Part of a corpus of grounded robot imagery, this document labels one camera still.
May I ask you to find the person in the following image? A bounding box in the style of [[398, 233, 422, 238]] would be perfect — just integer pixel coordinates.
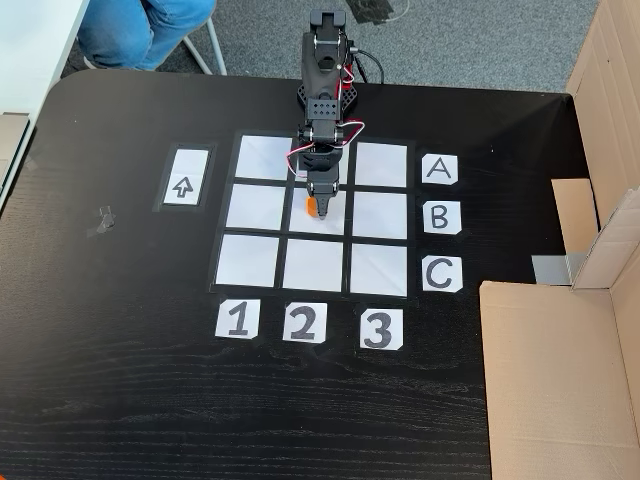
[[77, 0, 218, 72]]

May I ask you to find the brown cardboard screen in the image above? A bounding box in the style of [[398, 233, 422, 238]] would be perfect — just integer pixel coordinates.
[[478, 0, 640, 480]]

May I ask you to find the paper sheet letter A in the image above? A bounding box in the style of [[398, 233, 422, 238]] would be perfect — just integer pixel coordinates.
[[421, 153, 459, 187]]

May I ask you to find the black floor tape patch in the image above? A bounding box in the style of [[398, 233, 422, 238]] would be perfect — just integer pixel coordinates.
[[344, 0, 410, 26]]

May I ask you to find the grey tape strip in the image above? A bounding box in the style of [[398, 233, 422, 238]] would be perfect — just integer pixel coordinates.
[[530, 252, 584, 288]]

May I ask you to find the grey metal chair leg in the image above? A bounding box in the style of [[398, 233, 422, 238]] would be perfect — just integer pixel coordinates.
[[180, 17, 229, 76]]

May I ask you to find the paper sheet letter C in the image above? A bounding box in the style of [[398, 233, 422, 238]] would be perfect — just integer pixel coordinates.
[[421, 255, 464, 293]]

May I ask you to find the white arrow paper sheet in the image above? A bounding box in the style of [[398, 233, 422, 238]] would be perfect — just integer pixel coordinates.
[[162, 147, 211, 207]]

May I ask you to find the white desk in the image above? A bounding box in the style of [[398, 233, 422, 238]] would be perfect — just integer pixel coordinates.
[[0, 0, 92, 221]]

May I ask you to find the paper sheet number 3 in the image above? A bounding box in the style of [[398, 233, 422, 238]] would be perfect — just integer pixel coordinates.
[[359, 308, 405, 351]]

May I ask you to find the black power cable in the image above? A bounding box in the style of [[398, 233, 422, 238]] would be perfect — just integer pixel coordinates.
[[350, 47, 386, 86]]

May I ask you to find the paper sheet letter B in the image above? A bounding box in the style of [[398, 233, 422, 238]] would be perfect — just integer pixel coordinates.
[[422, 200, 463, 235]]

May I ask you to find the clear tape piece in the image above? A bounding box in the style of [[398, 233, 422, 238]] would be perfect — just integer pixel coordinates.
[[24, 145, 50, 175], [85, 203, 118, 240]]

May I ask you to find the white nine-square grid sheet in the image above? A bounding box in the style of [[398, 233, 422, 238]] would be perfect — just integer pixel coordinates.
[[208, 130, 419, 301]]

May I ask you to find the paper sheet number 1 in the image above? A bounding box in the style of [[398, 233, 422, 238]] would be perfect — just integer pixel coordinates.
[[215, 298, 262, 340]]

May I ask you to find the paper sheet number 2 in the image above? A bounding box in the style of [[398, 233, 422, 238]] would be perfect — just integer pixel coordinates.
[[282, 301, 329, 344]]

